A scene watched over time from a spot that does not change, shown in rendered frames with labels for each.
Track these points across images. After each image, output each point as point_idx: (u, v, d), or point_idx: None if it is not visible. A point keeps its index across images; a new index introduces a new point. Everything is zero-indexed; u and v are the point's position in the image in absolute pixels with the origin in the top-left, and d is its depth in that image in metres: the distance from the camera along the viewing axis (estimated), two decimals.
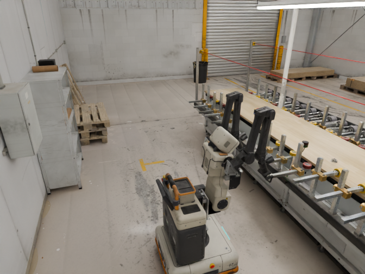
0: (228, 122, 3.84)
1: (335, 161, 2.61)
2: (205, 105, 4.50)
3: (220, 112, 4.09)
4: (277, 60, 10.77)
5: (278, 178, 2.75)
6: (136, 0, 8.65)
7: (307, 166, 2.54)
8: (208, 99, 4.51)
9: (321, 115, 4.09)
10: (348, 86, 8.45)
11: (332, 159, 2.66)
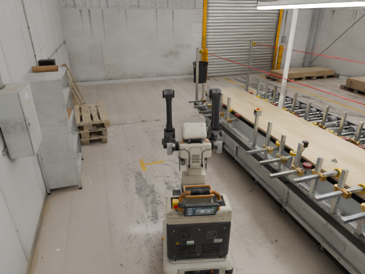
0: (228, 122, 3.84)
1: (335, 161, 2.61)
2: (205, 105, 4.50)
3: (220, 112, 4.09)
4: (277, 60, 10.77)
5: (278, 178, 2.75)
6: (136, 0, 8.65)
7: (307, 166, 2.54)
8: (208, 99, 4.51)
9: (321, 115, 4.09)
10: (348, 86, 8.45)
11: (332, 159, 2.66)
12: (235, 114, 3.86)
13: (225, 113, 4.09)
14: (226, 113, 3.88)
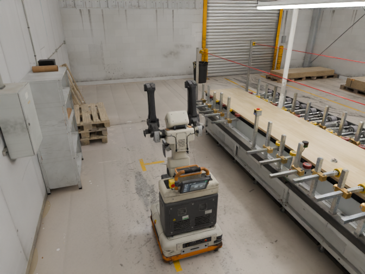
0: (228, 122, 3.84)
1: (335, 161, 2.61)
2: (205, 105, 4.50)
3: (220, 112, 4.09)
4: (277, 60, 10.77)
5: (278, 178, 2.75)
6: (136, 0, 8.65)
7: (307, 166, 2.54)
8: (208, 99, 4.51)
9: (321, 115, 4.09)
10: (348, 86, 8.45)
11: (332, 159, 2.66)
12: (235, 114, 3.86)
13: (225, 113, 4.09)
14: (226, 113, 3.88)
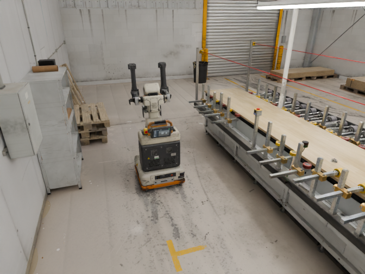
0: (228, 122, 3.84)
1: (335, 161, 2.61)
2: (205, 105, 4.50)
3: (220, 112, 4.09)
4: (277, 60, 10.77)
5: (278, 178, 2.75)
6: (136, 0, 8.65)
7: (307, 166, 2.54)
8: (208, 99, 4.51)
9: (321, 115, 4.09)
10: (348, 86, 8.45)
11: (332, 159, 2.66)
12: (235, 114, 3.86)
13: (225, 113, 4.09)
14: (226, 113, 3.88)
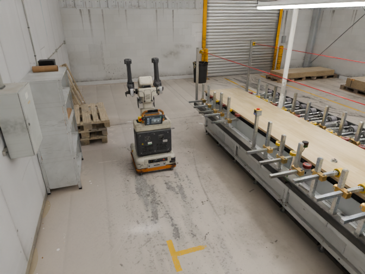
0: (228, 122, 3.84)
1: (335, 161, 2.61)
2: (205, 105, 4.50)
3: (220, 112, 4.09)
4: (277, 60, 10.77)
5: (278, 178, 2.75)
6: (136, 0, 8.65)
7: (307, 166, 2.54)
8: (208, 99, 4.51)
9: (321, 115, 4.09)
10: (348, 86, 8.45)
11: (332, 159, 2.66)
12: (235, 114, 3.86)
13: (225, 113, 4.09)
14: (226, 113, 3.88)
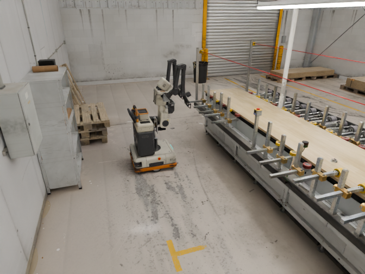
0: (228, 122, 3.84)
1: (335, 161, 2.61)
2: (205, 105, 4.50)
3: (220, 112, 4.09)
4: (277, 60, 10.77)
5: (278, 178, 2.75)
6: (136, 0, 8.65)
7: (307, 166, 2.54)
8: (208, 99, 4.51)
9: (321, 115, 4.09)
10: (348, 86, 8.45)
11: (332, 159, 2.66)
12: (235, 114, 3.86)
13: (225, 113, 4.09)
14: (226, 113, 3.88)
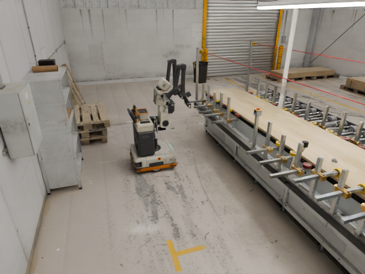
0: (228, 122, 3.84)
1: (335, 161, 2.61)
2: (205, 105, 4.50)
3: (220, 112, 4.09)
4: (277, 60, 10.77)
5: (278, 178, 2.75)
6: (136, 0, 8.65)
7: (307, 166, 2.54)
8: (208, 99, 4.51)
9: (321, 115, 4.09)
10: (348, 86, 8.45)
11: (332, 159, 2.66)
12: (235, 114, 3.86)
13: (225, 113, 4.09)
14: (226, 113, 3.88)
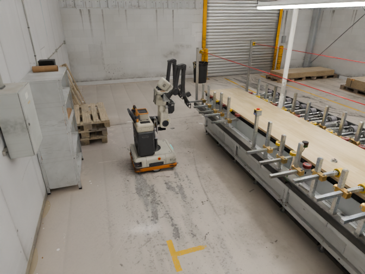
0: (228, 122, 3.84)
1: (335, 161, 2.61)
2: (205, 105, 4.50)
3: (220, 112, 4.09)
4: (277, 60, 10.77)
5: (278, 178, 2.75)
6: (136, 0, 8.65)
7: (307, 166, 2.54)
8: (208, 99, 4.51)
9: (321, 115, 4.09)
10: (348, 86, 8.45)
11: (332, 159, 2.66)
12: (235, 114, 3.86)
13: (225, 113, 4.09)
14: (226, 113, 3.88)
